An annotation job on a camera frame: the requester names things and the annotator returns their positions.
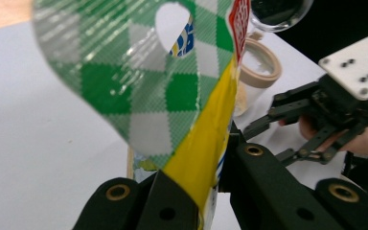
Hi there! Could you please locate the wooden table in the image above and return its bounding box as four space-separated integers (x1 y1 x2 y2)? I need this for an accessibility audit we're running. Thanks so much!
0 0 35 33

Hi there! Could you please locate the green yellow spout pouch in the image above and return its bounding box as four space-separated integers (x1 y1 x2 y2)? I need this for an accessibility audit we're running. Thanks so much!
32 0 252 230

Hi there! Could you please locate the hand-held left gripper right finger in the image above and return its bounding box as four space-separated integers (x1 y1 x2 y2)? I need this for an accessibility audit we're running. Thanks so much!
218 123 343 230

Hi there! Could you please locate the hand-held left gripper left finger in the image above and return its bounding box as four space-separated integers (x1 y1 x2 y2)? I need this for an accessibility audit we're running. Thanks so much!
136 170 203 230

